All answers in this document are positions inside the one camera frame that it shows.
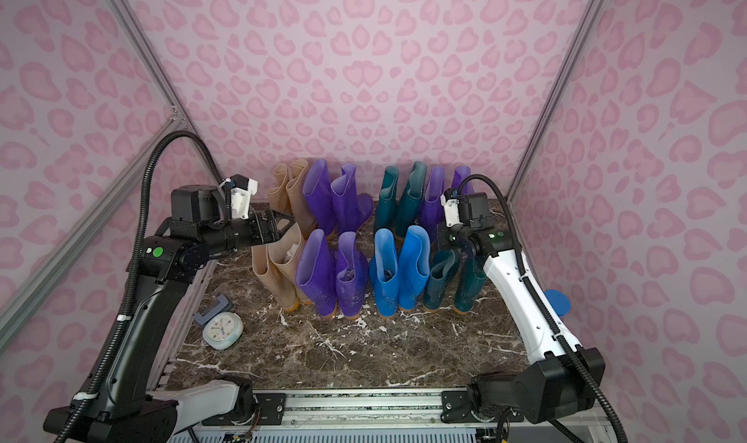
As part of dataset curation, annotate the large teal boot yellow sole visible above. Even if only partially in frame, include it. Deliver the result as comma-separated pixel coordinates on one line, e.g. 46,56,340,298
453,254,487,315

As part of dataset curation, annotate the left aluminium frame strut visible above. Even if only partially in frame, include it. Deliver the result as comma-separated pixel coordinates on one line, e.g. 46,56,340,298
0,106,185,357

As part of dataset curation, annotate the purple rain boot small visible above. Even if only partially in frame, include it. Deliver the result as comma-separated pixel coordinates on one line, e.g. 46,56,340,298
451,165,474,194
418,166,445,242

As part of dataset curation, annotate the blue rain boot yellow sole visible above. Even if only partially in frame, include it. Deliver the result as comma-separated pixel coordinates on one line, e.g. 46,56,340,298
369,228,400,318

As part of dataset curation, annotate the beige rain boot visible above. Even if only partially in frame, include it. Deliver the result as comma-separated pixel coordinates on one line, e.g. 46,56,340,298
268,163,292,214
268,223,311,305
285,159,317,239
251,246,300,312

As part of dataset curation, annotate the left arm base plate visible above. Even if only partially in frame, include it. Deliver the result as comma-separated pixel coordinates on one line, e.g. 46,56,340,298
202,392,287,427

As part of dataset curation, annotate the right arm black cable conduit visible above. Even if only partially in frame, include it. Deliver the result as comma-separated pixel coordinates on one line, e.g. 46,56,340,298
456,173,628,443

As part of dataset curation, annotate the aluminium front rail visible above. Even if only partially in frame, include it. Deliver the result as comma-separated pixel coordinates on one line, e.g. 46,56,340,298
145,387,617,443

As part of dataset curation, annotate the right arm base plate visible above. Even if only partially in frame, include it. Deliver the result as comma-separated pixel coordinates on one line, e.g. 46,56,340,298
441,389,503,425

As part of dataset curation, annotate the large purple boot back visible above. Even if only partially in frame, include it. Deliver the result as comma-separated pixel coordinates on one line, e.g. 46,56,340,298
331,164,374,233

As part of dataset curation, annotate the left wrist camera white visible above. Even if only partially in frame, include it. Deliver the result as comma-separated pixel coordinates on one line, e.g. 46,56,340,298
220,174,259,220

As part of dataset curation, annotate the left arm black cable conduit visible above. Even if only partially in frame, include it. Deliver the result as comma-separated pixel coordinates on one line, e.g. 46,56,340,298
51,130,226,443

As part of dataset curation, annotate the right aluminium frame post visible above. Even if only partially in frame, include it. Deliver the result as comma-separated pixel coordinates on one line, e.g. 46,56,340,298
508,0,610,204

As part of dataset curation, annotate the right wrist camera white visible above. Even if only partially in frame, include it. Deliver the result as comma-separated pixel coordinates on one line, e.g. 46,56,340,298
441,188,462,228

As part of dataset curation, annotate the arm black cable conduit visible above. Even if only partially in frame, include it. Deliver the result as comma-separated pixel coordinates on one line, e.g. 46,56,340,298
456,173,628,443
51,130,226,443

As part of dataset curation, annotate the blue cap water bottle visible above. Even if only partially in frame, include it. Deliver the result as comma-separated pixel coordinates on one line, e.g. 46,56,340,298
545,289,572,318

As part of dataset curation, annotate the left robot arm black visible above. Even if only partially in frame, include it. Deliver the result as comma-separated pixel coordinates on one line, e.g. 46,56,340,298
44,209,294,442

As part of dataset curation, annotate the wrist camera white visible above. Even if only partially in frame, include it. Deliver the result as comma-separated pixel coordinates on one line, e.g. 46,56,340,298
441,188,462,228
220,174,259,220

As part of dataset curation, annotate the small white alarm clock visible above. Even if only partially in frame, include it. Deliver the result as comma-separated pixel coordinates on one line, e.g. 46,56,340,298
202,312,244,351

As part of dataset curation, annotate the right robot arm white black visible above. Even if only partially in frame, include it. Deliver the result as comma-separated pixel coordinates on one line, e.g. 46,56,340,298
438,223,608,424

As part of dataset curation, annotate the left back aluminium post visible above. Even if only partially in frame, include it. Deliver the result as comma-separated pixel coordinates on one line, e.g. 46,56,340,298
89,0,226,184

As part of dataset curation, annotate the teal rain boot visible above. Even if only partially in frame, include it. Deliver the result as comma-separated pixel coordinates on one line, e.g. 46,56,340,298
394,161,427,239
422,250,461,311

